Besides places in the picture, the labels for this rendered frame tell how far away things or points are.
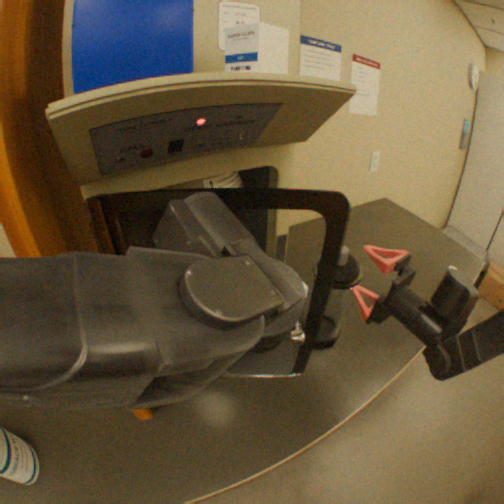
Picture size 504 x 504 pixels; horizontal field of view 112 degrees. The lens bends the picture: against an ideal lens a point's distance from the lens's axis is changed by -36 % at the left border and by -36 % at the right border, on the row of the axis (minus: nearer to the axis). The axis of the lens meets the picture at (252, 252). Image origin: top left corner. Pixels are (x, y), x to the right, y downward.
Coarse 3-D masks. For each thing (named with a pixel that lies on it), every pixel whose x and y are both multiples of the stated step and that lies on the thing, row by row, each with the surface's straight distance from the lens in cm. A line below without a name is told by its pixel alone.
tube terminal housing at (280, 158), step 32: (256, 0) 40; (288, 0) 44; (64, 32) 35; (64, 64) 34; (224, 64) 36; (288, 64) 41; (192, 160) 36; (224, 160) 38; (256, 160) 40; (288, 160) 44; (96, 192) 35
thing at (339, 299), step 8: (360, 264) 57; (360, 272) 55; (352, 280) 52; (336, 296) 54; (344, 296) 55; (328, 304) 56; (336, 304) 56; (344, 304) 57; (328, 312) 57; (336, 312) 58; (344, 312) 60; (328, 320) 59; (336, 320) 60; (320, 328) 62; (328, 328) 62; (336, 328) 63; (320, 336) 64; (328, 336) 64; (336, 336) 67
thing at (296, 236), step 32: (128, 192) 31; (160, 192) 29; (192, 192) 28; (224, 192) 28; (256, 192) 28; (288, 192) 28; (320, 192) 29; (128, 224) 33; (256, 224) 29; (288, 224) 30; (320, 224) 30; (288, 256) 32; (320, 256) 33; (320, 288) 37; (320, 320) 42
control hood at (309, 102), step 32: (96, 96) 21; (128, 96) 22; (160, 96) 22; (192, 96) 24; (224, 96) 25; (256, 96) 27; (288, 96) 29; (320, 96) 31; (352, 96) 35; (64, 128) 23; (288, 128) 35; (96, 160) 28
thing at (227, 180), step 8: (216, 176) 41; (224, 176) 42; (232, 176) 44; (176, 184) 41; (184, 184) 40; (192, 184) 40; (200, 184) 40; (208, 184) 41; (216, 184) 41; (224, 184) 42; (232, 184) 43; (240, 184) 45
